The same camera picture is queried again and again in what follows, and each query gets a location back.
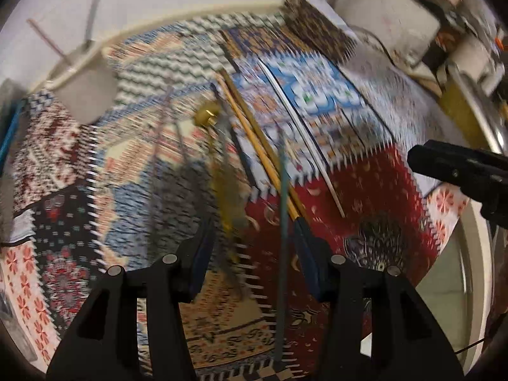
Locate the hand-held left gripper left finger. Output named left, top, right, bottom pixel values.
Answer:
left=45, top=217, right=218, bottom=381

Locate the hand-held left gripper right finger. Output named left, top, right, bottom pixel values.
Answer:
left=293, top=217, right=466, bottom=381

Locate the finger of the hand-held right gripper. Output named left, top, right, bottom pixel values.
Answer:
left=407, top=140, right=508, bottom=204

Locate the teal chopstick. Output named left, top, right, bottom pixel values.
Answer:
left=276, top=125, right=290, bottom=364

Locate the white chopstick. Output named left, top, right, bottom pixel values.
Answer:
left=258, top=58, right=346, bottom=219

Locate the dark chopstick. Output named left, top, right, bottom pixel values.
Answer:
left=211, top=83, right=258, bottom=188

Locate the yellow wooden chopstick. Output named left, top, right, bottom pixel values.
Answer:
left=221, top=68, right=309, bottom=221
left=216, top=72, right=298, bottom=221

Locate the gold spoon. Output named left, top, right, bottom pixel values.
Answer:
left=193, top=101, right=249, bottom=233

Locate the white cup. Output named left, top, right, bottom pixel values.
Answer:
left=48, top=45, right=120, bottom=124

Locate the pink chopstick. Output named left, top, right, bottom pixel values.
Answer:
left=27, top=18, right=68, bottom=60

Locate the grey chopstick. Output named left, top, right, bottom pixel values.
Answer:
left=83, top=0, right=112, bottom=48

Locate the metal tube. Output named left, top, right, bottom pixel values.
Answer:
left=450, top=61, right=506, bottom=153

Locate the patterned patchwork tablecloth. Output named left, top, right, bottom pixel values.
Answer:
left=0, top=6, right=471, bottom=381

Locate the white bag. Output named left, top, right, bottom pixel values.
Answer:
left=332, top=0, right=442, bottom=62

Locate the patterned paper bag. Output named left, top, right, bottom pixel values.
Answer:
left=283, top=0, right=358, bottom=64

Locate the blue stick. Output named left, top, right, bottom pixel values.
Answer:
left=0, top=101, right=24, bottom=161

